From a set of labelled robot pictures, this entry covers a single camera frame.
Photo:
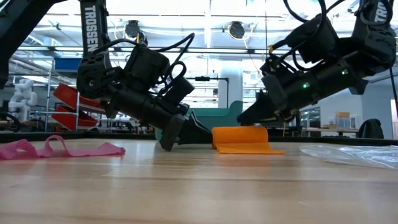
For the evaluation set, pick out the teal plastic basket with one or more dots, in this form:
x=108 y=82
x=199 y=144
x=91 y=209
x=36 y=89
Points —
x=217 y=116

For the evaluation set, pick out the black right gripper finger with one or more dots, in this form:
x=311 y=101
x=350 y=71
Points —
x=258 y=112

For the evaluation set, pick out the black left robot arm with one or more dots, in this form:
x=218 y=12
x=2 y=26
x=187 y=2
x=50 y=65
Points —
x=93 y=31

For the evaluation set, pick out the orange elastic bandage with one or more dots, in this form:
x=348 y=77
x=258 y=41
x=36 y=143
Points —
x=239 y=137

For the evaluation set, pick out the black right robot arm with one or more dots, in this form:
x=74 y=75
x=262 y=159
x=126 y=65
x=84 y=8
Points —
x=376 y=40

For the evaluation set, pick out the clear plastic bag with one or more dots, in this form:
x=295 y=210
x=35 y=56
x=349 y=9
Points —
x=367 y=157

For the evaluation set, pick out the black office chair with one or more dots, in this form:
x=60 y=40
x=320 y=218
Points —
x=370 y=129

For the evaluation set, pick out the metal shelf rack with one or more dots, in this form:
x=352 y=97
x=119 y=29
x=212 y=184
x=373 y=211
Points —
x=48 y=93

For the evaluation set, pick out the red plastic storage bin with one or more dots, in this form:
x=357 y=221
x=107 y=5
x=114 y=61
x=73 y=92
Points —
x=74 y=96
x=71 y=119

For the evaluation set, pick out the orange-lidded clear container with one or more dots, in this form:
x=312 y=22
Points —
x=342 y=121

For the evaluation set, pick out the black round ceiling fixture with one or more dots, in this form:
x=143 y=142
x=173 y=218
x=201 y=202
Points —
x=133 y=29
x=237 y=30

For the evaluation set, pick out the black aluminium table frame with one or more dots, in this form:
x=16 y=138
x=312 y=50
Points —
x=77 y=136

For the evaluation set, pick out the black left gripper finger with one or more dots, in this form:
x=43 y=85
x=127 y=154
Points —
x=199 y=124
x=194 y=135

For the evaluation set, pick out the wooden workbench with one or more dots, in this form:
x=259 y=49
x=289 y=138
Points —
x=329 y=130

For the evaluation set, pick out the pink elastic bandage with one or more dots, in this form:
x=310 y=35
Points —
x=93 y=152

